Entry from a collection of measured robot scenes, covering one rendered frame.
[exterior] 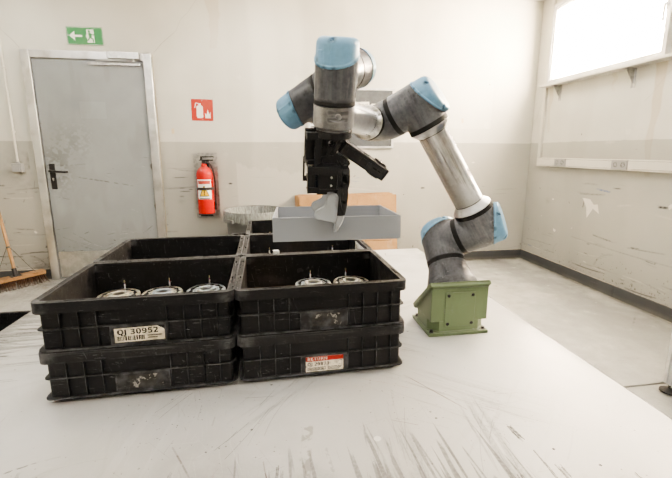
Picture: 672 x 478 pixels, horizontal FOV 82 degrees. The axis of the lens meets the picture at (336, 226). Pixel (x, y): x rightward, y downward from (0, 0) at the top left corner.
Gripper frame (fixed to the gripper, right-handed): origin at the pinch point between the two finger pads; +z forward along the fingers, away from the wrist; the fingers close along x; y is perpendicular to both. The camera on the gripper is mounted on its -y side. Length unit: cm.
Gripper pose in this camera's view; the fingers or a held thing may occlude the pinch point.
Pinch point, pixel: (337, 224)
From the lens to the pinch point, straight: 81.5
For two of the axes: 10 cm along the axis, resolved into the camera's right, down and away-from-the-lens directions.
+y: -9.8, 0.4, -2.1
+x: 2.0, 4.5, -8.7
